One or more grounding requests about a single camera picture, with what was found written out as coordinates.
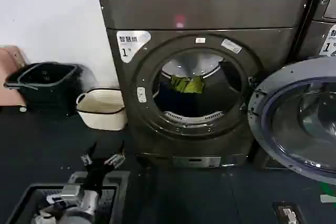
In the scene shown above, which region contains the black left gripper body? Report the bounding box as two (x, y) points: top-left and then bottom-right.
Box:
(82, 157), (110, 191)

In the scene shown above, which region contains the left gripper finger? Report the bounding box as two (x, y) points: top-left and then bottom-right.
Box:
(103, 141), (125, 169)
(80, 142), (97, 166)

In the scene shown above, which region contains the grey plastic crate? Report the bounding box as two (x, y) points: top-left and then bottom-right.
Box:
(5, 170), (131, 224)

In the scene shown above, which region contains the white laundry basket black rim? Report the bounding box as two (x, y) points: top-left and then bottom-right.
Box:
(76, 89), (128, 131)

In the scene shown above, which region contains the black plastic basket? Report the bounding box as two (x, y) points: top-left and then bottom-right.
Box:
(3, 61), (85, 116)

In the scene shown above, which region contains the dark blue cloth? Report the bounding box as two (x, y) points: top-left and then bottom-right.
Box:
(154, 80), (201, 120)

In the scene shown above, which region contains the green cloth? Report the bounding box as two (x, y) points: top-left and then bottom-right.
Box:
(170, 74), (206, 94)

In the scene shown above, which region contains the pink board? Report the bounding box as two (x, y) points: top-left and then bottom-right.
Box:
(0, 45), (27, 107)

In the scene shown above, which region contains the large white dryer sticker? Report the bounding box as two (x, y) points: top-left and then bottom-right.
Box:
(115, 30), (153, 63)

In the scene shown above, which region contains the grey dryer with open drum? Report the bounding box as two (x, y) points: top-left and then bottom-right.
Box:
(96, 0), (317, 168)

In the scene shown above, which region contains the round glass dryer door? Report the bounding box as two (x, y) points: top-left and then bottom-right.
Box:
(247, 55), (336, 186)

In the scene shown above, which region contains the green white floor sticker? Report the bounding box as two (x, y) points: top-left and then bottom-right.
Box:
(318, 181), (336, 204)

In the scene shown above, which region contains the grey dryer with closed front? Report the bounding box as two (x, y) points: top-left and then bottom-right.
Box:
(249, 0), (336, 170)

